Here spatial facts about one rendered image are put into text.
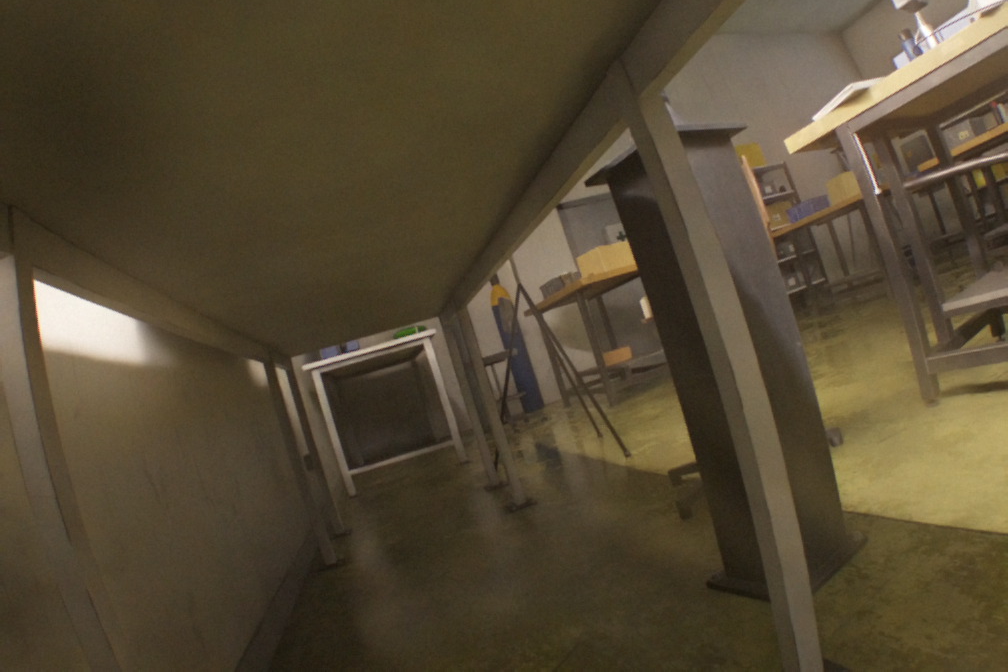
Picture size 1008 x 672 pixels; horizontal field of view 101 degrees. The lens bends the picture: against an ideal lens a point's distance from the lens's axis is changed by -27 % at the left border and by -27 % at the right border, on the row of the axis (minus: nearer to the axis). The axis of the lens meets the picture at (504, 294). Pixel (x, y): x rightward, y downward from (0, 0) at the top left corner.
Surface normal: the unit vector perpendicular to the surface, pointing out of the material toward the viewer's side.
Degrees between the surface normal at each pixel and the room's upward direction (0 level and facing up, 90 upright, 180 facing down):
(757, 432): 90
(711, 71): 90
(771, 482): 90
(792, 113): 90
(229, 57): 180
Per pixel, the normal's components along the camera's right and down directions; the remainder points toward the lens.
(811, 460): 0.39, -0.23
